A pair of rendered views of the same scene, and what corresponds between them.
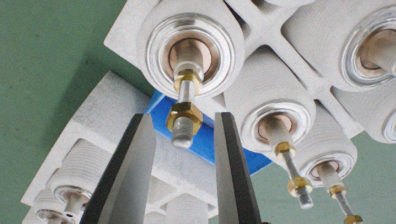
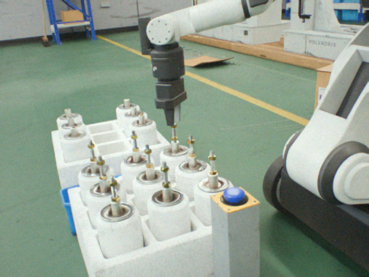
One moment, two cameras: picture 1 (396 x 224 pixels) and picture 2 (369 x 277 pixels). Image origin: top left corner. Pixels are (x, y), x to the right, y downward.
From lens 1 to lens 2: 1.03 m
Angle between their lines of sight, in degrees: 56
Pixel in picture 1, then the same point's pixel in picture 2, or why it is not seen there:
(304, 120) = (135, 164)
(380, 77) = (140, 176)
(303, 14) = not seen: hidden behind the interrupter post
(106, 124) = (157, 155)
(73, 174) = (152, 128)
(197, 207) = (82, 154)
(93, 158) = (150, 139)
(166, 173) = (117, 155)
